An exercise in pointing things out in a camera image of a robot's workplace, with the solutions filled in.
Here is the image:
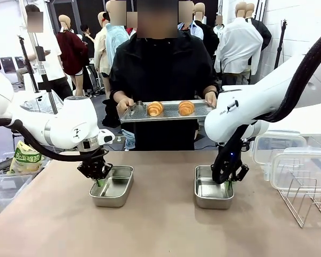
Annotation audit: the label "clear plastic storage bin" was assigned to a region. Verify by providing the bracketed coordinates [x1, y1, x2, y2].
[0, 152, 52, 177]
[0, 173, 34, 222]

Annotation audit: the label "yellow green snack bag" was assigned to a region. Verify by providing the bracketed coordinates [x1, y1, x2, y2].
[8, 140, 45, 175]

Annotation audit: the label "bystander in white shirt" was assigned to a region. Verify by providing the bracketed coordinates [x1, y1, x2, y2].
[16, 4, 73, 100]

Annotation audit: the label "person in black jacket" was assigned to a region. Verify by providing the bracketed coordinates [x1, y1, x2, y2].
[109, 28, 220, 151]

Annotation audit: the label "mannequin in light blue jacket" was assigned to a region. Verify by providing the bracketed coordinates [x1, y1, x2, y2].
[105, 0, 132, 79]

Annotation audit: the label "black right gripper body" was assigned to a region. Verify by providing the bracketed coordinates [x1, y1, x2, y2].
[230, 148, 243, 172]

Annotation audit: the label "silver white cloth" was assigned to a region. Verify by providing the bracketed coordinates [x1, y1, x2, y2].
[20, 97, 65, 115]

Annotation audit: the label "mannequin in white shirt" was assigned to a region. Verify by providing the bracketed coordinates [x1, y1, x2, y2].
[213, 1, 264, 87]

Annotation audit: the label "rectangular stainless steel container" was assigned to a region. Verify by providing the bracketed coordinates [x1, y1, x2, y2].
[89, 165, 135, 208]
[194, 165, 235, 210]

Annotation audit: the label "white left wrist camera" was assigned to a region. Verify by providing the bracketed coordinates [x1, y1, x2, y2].
[97, 129, 116, 146]

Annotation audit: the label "black leaning poles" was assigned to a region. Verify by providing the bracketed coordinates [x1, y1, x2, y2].
[255, 0, 266, 22]

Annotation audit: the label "perforated metal baking tray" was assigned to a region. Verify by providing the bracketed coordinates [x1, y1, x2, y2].
[118, 99, 216, 124]

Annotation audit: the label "mannequin in black jacket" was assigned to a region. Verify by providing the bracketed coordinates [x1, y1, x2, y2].
[194, 2, 220, 59]

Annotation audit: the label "clear plastic snap lid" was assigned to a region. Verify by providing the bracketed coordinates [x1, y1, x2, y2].
[252, 130, 309, 165]
[269, 153, 321, 191]

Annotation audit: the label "mannequin in black coat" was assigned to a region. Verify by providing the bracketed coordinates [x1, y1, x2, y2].
[244, 3, 273, 52]

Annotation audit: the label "grey metal tool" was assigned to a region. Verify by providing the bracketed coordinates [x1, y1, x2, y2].
[0, 157, 13, 171]

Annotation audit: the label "person's right hand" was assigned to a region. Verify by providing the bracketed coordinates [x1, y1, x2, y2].
[116, 96, 136, 115]

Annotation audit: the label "black arm cable sleeve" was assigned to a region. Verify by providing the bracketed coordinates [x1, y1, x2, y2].
[210, 26, 321, 185]
[0, 118, 109, 163]

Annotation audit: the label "black tripod with clamp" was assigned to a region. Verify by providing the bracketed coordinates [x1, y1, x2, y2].
[273, 19, 288, 71]

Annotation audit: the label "mannequin in blue shirt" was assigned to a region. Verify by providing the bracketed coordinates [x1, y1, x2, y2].
[178, 1, 204, 41]

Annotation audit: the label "thin black tripod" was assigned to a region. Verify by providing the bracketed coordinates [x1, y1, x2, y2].
[17, 34, 40, 93]

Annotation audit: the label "bystander with black hair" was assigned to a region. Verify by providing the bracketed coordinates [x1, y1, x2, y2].
[80, 24, 96, 58]

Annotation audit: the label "mannequin in dark red top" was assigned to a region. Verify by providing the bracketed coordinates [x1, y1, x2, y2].
[56, 14, 90, 97]

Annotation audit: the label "mannequin in red jacket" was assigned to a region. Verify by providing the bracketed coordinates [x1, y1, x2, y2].
[126, 12, 138, 37]

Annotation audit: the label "metal wire rack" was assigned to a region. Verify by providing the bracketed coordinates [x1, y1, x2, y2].
[277, 157, 321, 229]

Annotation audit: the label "golden croissant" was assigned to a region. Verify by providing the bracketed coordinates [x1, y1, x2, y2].
[146, 101, 165, 117]
[178, 100, 196, 117]

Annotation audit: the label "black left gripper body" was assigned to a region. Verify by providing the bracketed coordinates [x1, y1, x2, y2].
[81, 148, 110, 172]

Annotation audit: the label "blue cloth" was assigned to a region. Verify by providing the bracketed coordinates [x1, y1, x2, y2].
[121, 129, 136, 151]

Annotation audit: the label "mannequin in beige shirt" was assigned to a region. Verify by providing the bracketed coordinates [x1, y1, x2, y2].
[93, 12, 112, 99]

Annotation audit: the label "black left arm cable sleeve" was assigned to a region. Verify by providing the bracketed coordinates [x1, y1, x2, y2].
[0, 118, 109, 163]

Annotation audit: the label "person's right forearm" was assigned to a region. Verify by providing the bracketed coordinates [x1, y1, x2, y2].
[113, 90, 129, 102]

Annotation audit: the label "black right arm cable sleeve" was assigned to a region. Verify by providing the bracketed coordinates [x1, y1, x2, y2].
[210, 26, 321, 185]

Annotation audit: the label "person's left hand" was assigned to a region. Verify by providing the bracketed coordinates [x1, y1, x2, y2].
[204, 90, 218, 108]

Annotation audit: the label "metal tongs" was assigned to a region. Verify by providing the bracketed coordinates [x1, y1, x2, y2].
[127, 100, 147, 116]

